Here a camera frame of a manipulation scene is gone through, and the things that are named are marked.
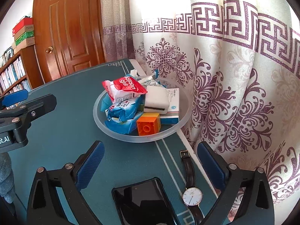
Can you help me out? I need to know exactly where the white blue medicine box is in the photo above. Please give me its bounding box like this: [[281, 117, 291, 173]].
[[160, 88, 179, 125]]

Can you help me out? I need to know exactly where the orange yellow toy brick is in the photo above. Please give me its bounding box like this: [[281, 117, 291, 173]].
[[136, 113, 161, 136]]

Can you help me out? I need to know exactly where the white sponge block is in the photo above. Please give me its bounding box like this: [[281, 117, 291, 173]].
[[143, 85, 170, 114]]

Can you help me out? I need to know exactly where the red balloon glue packet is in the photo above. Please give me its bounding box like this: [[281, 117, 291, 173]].
[[102, 76, 147, 103]]

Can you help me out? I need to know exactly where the white printed plastic packet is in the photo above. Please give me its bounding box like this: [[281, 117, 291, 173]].
[[130, 69, 159, 87]]

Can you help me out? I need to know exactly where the blue cracker snack packet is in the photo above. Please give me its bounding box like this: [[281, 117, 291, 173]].
[[105, 112, 143, 135]]

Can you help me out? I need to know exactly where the blue Curel fabric pouch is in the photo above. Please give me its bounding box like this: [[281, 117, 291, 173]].
[[100, 94, 112, 112]]

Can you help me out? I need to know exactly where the grey gloved left hand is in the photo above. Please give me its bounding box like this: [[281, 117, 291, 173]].
[[0, 152, 15, 204]]

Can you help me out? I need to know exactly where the wooden bookshelf with books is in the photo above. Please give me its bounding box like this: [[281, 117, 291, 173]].
[[1, 46, 44, 96]]

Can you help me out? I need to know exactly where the green table mat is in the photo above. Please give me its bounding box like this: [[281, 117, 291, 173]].
[[7, 58, 221, 225]]

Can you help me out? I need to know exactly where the brass door knob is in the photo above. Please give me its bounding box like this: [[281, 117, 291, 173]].
[[46, 46, 53, 54]]

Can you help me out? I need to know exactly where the stack of shoe boxes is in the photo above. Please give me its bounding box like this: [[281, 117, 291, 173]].
[[12, 16, 35, 54]]

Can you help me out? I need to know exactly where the black smartphone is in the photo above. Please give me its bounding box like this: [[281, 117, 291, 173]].
[[111, 177, 180, 224]]

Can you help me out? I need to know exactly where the clear plastic bowl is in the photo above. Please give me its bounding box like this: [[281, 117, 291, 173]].
[[92, 77, 193, 143]]

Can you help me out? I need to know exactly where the brown wooden door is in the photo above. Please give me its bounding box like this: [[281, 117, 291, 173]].
[[33, 0, 106, 83]]

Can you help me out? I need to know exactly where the white purple patterned curtain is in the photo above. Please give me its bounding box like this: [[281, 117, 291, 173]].
[[101, 0, 299, 224]]

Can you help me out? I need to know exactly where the black strap wrist watch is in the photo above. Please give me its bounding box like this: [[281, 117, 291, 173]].
[[179, 150, 204, 224]]

